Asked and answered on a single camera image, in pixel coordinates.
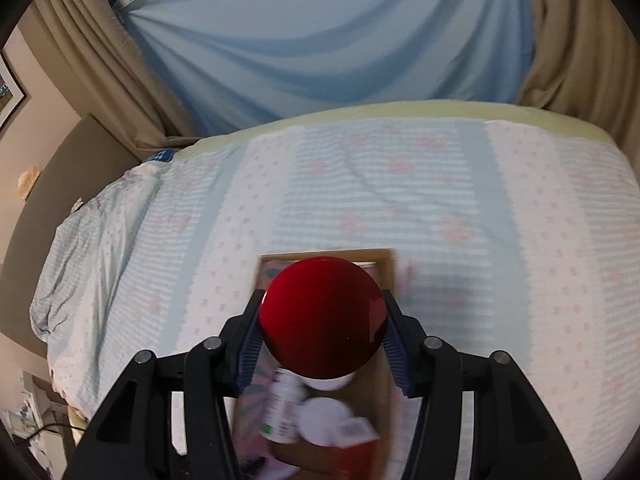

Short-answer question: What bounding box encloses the pink teal striped paper liner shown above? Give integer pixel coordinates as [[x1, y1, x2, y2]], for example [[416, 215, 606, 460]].
[[235, 260, 311, 480]]

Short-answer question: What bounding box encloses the pale green bed sheet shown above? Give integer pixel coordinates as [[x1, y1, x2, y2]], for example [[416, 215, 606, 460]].
[[172, 101, 621, 161]]

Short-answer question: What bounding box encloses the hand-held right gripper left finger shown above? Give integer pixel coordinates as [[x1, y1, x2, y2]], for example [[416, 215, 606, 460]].
[[62, 287, 266, 480]]

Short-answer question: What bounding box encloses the beige wall object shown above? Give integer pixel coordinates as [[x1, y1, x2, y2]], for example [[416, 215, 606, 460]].
[[15, 167, 41, 201]]

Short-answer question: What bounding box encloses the light blue curtain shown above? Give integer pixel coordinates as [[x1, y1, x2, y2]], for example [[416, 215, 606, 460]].
[[112, 0, 541, 136]]

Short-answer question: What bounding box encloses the red box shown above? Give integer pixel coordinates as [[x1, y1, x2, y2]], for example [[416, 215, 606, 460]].
[[335, 440, 383, 480]]

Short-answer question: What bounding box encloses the framed wall picture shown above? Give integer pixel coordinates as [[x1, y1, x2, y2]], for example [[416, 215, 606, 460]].
[[0, 50, 28, 133]]

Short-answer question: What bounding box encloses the red jar with silver lid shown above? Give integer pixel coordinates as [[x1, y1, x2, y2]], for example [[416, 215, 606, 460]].
[[258, 256, 388, 378]]

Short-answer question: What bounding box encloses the white plastic bottle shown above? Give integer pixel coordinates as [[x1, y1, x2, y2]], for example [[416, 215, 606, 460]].
[[260, 367, 308, 443]]

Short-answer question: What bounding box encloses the white round jar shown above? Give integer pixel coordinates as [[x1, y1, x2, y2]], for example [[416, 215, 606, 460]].
[[299, 397, 353, 446]]

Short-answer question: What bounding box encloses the brown cardboard box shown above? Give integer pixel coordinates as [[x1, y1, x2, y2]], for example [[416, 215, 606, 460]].
[[232, 248, 401, 480]]

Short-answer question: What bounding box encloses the white bedside shelf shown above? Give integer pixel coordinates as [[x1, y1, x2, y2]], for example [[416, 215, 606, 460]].
[[0, 370, 91, 461]]

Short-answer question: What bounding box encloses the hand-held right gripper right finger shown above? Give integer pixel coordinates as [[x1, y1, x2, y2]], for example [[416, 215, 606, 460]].
[[382, 289, 583, 480]]

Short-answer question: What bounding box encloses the black cable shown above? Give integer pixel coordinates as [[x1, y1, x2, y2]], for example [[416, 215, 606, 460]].
[[15, 422, 88, 441]]

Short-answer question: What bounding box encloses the white paper tag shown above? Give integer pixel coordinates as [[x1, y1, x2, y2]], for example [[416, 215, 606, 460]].
[[337, 417, 378, 448]]

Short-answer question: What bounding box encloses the beige curtain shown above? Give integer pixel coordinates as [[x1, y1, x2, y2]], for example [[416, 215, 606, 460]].
[[517, 0, 640, 156], [32, 0, 201, 161]]

